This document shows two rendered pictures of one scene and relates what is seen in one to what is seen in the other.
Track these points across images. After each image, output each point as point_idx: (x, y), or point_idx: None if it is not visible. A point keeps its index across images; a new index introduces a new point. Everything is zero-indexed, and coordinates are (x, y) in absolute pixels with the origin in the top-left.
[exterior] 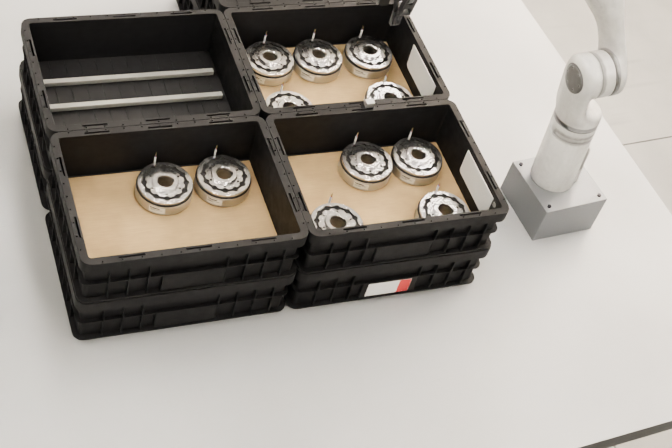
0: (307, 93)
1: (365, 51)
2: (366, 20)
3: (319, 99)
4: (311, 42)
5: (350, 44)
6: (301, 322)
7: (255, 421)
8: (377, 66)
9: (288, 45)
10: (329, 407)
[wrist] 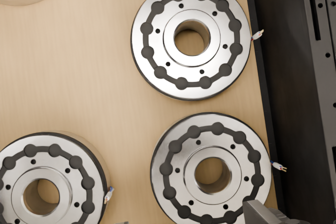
0: (100, 10)
1: (226, 169)
2: (306, 182)
3: (82, 35)
4: (239, 30)
5: (234, 129)
6: None
7: None
8: (157, 185)
9: None
10: None
